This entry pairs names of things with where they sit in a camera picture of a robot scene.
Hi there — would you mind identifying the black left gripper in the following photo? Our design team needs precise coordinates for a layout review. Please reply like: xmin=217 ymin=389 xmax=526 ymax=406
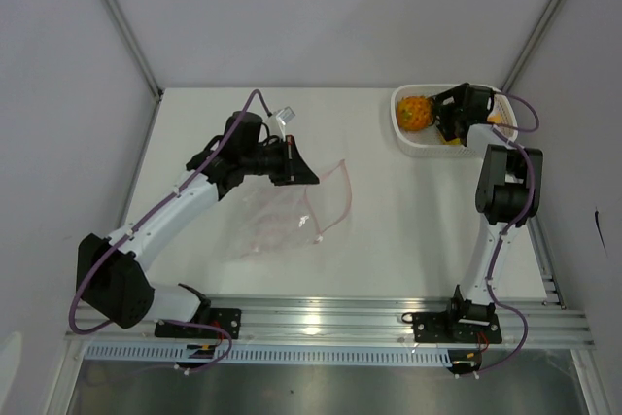
xmin=241 ymin=135 xmax=319 ymax=187

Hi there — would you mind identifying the orange toy pineapple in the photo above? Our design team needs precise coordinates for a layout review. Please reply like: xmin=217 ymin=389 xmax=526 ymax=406
xmin=396 ymin=96 xmax=433 ymax=132

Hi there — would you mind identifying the clear pink-dotted zip bag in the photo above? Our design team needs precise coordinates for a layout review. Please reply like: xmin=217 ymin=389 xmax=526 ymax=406
xmin=224 ymin=159 xmax=353 ymax=260

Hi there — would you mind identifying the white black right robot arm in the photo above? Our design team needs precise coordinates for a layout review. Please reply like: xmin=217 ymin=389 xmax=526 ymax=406
xmin=432 ymin=83 xmax=543 ymax=343

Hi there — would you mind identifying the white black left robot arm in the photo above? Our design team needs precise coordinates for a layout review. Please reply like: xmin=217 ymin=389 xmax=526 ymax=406
xmin=75 ymin=108 xmax=320 ymax=337

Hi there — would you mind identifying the yellow toy lemon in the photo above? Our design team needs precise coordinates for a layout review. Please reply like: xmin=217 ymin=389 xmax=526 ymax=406
xmin=487 ymin=114 xmax=503 ymax=124

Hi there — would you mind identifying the white perforated plastic basket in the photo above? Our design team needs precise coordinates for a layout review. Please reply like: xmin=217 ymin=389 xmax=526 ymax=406
xmin=389 ymin=84 xmax=518 ymax=158

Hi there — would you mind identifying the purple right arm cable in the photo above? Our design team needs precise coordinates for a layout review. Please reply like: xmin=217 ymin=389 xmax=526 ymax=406
xmin=451 ymin=91 xmax=540 ymax=377

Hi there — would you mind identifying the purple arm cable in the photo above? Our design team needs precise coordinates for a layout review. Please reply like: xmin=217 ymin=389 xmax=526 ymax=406
xmin=451 ymin=91 xmax=540 ymax=377
xmin=69 ymin=88 xmax=273 ymax=333

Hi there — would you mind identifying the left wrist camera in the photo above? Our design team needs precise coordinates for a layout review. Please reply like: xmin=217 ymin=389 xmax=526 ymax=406
xmin=265 ymin=107 xmax=295 ymax=139

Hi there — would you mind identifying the aluminium mounting rail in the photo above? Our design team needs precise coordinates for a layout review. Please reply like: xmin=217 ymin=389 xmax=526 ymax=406
xmin=65 ymin=292 xmax=597 ymax=351

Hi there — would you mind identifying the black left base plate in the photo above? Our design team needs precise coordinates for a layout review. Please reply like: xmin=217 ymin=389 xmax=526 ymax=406
xmin=155 ymin=308 xmax=242 ymax=340

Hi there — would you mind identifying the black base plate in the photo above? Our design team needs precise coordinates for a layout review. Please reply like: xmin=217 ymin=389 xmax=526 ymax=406
xmin=155 ymin=308 xmax=242 ymax=340
xmin=400 ymin=312 xmax=502 ymax=344

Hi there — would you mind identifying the grey aluminium corner post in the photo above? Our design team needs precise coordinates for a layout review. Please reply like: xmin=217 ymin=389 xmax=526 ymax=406
xmin=501 ymin=0 xmax=567 ymax=91

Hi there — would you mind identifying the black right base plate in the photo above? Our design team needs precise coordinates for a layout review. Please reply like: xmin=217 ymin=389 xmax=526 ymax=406
xmin=400 ymin=312 xmax=502 ymax=344

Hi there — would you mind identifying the white slotted cable duct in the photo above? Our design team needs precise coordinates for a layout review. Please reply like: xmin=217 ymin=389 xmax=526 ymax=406
xmin=84 ymin=342 xmax=451 ymax=367

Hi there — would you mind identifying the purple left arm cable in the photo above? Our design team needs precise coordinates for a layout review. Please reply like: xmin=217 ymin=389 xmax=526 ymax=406
xmin=69 ymin=88 xmax=273 ymax=333

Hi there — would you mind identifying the left grey corner post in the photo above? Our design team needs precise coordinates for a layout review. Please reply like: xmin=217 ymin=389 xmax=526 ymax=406
xmin=100 ymin=0 xmax=163 ymax=102

